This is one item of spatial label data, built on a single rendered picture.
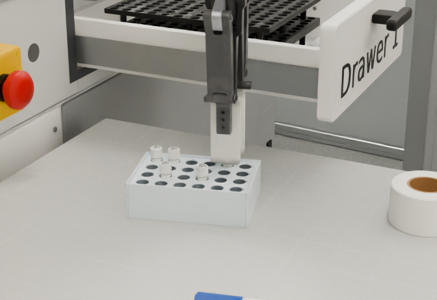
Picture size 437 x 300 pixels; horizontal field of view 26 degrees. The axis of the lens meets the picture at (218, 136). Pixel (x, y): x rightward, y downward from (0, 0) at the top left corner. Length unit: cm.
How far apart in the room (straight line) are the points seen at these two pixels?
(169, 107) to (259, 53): 38
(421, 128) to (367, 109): 91
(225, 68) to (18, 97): 22
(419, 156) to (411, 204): 127
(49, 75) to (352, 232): 42
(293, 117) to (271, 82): 213
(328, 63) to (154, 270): 31
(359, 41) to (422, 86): 106
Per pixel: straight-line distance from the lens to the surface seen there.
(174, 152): 99
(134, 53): 114
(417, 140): 219
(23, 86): 98
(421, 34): 214
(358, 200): 100
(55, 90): 116
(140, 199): 95
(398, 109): 303
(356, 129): 311
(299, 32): 119
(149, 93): 136
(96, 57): 117
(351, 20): 106
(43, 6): 112
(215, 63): 90
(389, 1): 121
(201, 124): 154
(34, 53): 111
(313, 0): 123
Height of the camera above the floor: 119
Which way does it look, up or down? 22 degrees down
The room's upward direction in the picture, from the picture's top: straight up
